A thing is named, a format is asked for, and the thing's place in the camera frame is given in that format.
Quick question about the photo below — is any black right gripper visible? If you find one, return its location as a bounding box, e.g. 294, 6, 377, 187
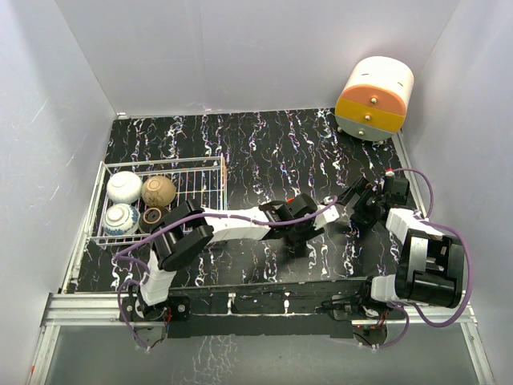
333, 176, 386, 228

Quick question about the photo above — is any beige bowl black interior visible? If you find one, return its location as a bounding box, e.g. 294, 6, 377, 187
141, 175, 176, 207

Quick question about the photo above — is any brown patterned ceramic bowl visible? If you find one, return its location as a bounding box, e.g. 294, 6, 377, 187
139, 206, 169, 234

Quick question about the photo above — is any blue floral porcelain bowl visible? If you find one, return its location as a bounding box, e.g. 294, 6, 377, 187
103, 204, 140, 236

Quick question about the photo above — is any white ceramic bowl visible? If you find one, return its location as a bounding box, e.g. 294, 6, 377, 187
107, 171, 143, 205

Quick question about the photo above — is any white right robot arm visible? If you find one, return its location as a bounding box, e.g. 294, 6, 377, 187
337, 176, 465, 318

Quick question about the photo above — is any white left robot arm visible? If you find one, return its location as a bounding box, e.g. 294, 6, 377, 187
134, 194, 339, 320

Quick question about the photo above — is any pastel round drawer cabinet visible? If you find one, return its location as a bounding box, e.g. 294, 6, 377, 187
334, 56, 414, 142

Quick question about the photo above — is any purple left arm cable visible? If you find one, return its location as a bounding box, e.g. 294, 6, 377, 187
114, 195, 338, 350

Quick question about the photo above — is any white wire dish rack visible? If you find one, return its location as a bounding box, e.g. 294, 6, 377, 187
83, 154, 228, 249

